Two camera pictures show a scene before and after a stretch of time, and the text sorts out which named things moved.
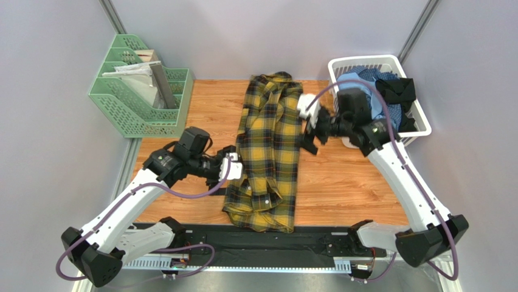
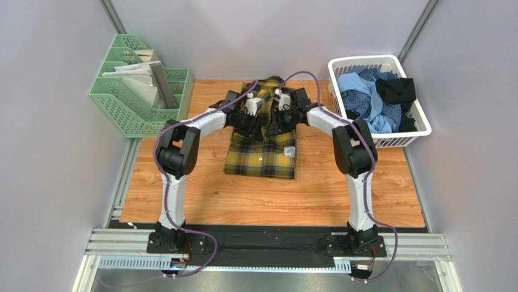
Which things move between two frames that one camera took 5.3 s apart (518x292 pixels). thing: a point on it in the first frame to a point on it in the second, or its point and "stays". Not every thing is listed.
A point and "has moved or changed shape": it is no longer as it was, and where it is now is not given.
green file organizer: x=131 y=109 stays
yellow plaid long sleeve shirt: x=264 y=195 has moved or changed shape
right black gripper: x=320 y=128 to x=279 y=121
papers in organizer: x=138 y=75 stays
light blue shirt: x=352 y=80 stays
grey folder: x=164 y=85 stays
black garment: x=400 y=91 stays
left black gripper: x=213 y=182 to x=255 y=131
